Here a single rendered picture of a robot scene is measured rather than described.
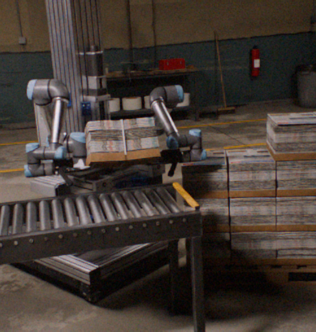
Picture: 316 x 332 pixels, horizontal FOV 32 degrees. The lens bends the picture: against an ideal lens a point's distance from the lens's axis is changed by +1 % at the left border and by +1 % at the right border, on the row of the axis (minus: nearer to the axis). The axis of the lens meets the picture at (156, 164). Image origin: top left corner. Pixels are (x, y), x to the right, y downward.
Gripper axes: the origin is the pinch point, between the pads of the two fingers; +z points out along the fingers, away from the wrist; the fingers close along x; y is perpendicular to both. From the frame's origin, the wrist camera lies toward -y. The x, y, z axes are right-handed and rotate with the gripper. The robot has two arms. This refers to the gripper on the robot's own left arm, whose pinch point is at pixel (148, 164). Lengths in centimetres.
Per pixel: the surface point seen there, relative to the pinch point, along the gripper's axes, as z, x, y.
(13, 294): 87, -70, -69
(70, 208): 49, 30, -21
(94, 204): 37, 29, -21
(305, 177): -96, 3, -19
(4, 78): 104, -626, 234
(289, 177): -86, 0, -18
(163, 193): -1.1, 23.9, -19.3
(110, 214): 31, 46, -28
